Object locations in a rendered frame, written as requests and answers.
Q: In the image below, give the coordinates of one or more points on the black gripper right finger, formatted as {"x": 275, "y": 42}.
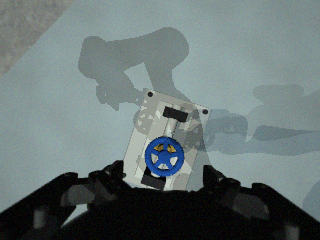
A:
{"x": 266, "y": 207}

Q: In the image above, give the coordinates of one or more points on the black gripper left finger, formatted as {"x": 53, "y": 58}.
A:
{"x": 43, "y": 212}

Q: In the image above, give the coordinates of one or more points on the white flat mounting plate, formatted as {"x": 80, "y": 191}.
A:
{"x": 141, "y": 131}

